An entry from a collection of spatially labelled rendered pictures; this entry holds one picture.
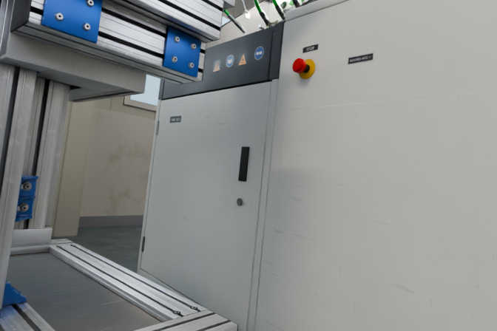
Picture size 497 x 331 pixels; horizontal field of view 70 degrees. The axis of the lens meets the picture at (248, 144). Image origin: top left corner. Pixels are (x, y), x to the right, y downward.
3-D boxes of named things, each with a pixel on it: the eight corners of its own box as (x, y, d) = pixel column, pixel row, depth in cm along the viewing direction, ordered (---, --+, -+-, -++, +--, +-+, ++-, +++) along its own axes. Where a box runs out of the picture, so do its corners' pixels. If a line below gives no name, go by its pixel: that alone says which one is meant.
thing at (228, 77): (162, 99, 147) (166, 61, 148) (171, 101, 150) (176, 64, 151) (268, 80, 101) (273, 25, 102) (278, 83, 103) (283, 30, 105)
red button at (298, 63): (288, 76, 89) (289, 56, 90) (298, 80, 92) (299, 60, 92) (304, 73, 85) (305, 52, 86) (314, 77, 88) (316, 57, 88)
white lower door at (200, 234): (137, 268, 143) (158, 100, 148) (143, 267, 144) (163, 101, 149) (244, 334, 94) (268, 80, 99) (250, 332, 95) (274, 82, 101)
